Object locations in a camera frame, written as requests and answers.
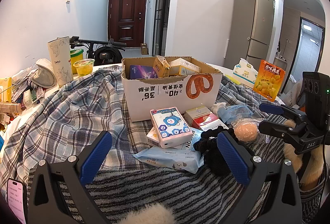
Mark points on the red and gold cigarette box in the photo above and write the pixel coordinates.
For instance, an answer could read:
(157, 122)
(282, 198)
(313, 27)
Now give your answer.
(206, 119)

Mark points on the black electric bike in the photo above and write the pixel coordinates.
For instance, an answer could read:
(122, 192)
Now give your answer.
(103, 56)

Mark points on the white cardboard box pretzel print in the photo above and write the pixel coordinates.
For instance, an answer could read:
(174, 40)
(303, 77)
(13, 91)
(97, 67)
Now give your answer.
(154, 100)

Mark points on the black knit cloth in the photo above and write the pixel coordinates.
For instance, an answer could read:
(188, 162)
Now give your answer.
(217, 164)

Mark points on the light blue cigarette box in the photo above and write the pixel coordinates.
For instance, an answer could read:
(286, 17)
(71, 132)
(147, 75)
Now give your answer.
(195, 136)

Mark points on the dark glass sliding door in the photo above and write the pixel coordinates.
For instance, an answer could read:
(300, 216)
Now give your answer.
(162, 12)

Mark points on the pink box blue flower print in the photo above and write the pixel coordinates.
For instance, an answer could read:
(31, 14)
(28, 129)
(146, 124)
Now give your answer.
(170, 126)

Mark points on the cream furry cloth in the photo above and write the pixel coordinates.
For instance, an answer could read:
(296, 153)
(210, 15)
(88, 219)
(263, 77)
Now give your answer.
(154, 215)

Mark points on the white tissue pack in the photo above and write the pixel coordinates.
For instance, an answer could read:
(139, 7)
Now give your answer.
(242, 72)

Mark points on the purple box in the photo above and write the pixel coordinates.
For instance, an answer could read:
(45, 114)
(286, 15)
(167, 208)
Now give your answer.
(141, 72)

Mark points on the peach sponge in clear bag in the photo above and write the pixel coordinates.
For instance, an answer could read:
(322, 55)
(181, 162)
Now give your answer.
(245, 132)

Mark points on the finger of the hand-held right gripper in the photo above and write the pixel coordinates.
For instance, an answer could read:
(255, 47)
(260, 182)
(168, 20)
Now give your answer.
(273, 128)
(270, 108)

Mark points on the pile of assorted packets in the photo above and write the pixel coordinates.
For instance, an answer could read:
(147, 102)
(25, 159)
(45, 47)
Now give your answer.
(23, 95)

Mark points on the blue printed packet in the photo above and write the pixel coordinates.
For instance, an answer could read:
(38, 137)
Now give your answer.
(239, 111)

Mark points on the small cardboard box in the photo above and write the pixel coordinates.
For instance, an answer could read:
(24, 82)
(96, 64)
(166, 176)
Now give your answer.
(143, 49)

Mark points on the pale yellow box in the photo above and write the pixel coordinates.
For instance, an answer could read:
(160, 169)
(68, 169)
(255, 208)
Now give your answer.
(181, 69)

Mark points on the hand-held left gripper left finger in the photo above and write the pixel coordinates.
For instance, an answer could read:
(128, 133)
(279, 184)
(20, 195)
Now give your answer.
(94, 159)

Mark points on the yellow container green lid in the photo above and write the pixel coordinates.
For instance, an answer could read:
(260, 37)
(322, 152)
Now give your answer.
(76, 55)

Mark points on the grey striped blanket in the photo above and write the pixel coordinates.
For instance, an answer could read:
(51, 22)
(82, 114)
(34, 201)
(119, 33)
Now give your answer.
(154, 188)

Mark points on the dark red entrance door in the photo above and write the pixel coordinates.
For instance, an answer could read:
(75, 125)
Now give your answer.
(127, 17)

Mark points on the yellow jelly cup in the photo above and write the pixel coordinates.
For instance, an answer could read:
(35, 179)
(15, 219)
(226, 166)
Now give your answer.
(83, 68)

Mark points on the grey refrigerator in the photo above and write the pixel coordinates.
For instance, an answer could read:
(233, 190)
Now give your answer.
(247, 28)

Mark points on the black fuzzy scrunchie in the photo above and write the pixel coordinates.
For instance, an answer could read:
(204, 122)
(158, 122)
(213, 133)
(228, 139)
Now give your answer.
(206, 140)

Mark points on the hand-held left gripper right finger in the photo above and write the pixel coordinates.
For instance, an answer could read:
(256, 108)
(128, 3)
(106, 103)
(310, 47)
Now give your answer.
(232, 159)

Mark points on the blue plaid blanket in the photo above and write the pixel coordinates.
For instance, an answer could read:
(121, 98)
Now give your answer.
(77, 110)

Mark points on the tall white carton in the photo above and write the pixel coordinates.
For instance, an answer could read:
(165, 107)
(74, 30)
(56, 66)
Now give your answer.
(60, 64)

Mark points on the grey cup-shaped mask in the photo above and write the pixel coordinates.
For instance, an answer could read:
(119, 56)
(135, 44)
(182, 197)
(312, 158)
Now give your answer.
(45, 74)

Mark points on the smartphone with lit screen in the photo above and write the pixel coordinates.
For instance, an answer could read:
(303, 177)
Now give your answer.
(16, 200)

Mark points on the white barcode box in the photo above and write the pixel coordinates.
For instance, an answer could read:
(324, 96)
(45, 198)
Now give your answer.
(152, 137)

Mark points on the orange snack bag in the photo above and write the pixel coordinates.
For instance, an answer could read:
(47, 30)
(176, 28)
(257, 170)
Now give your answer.
(268, 79)

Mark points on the white gear-shaped plastic part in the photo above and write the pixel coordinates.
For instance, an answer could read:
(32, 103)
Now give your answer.
(217, 106)

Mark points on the blue wipes packet dog print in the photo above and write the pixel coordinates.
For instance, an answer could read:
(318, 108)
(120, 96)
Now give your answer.
(167, 159)

